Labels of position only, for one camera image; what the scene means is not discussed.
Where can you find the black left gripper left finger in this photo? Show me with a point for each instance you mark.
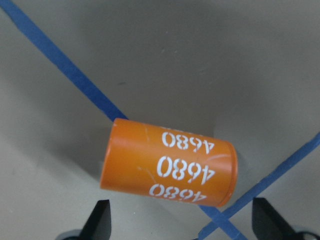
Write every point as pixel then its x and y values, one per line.
pixel 99 223

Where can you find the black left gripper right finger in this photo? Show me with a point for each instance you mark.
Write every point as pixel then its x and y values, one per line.
pixel 267 223

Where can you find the orange cylinder marked 4680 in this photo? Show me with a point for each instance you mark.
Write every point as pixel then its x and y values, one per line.
pixel 169 164

